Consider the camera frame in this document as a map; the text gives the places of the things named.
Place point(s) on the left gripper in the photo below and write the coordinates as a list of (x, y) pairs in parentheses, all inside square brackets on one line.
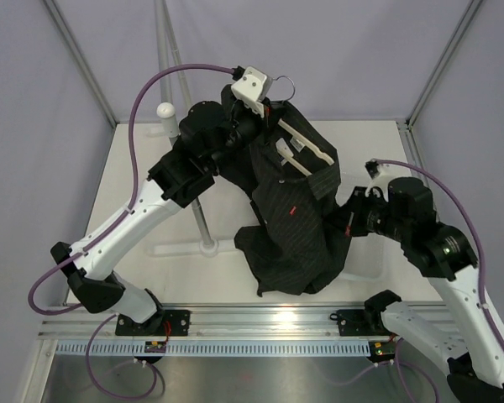
[(263, 124)]

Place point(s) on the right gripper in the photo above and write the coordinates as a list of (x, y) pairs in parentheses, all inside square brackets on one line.
[(353, 209)]

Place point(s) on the cream plastic hanger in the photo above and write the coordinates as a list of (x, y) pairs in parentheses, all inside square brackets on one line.
[(300, 142)]

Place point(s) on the black pinstriped shirt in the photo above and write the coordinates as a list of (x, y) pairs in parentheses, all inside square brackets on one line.
[(293, 249)]

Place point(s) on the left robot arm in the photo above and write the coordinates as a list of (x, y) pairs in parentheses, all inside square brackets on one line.
[(204, 140)]

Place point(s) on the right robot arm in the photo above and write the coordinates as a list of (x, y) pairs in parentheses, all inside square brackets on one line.
[(474, 365)]

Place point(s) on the white perforated plastic basket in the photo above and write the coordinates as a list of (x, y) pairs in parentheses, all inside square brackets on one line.
[(365, 259)]

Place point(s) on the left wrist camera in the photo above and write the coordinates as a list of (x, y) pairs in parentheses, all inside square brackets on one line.
[(251, 89)]

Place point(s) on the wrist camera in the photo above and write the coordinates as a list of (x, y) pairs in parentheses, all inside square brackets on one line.
[(381, 175), (251, 89)]

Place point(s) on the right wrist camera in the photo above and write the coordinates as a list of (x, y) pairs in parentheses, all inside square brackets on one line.
[(381, 175)]

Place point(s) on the white slotted cable duct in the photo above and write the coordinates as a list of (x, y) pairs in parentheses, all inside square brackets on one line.
[(216, 348)]

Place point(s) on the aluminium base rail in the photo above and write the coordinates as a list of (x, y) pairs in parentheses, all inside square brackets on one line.
[(275, 322)]

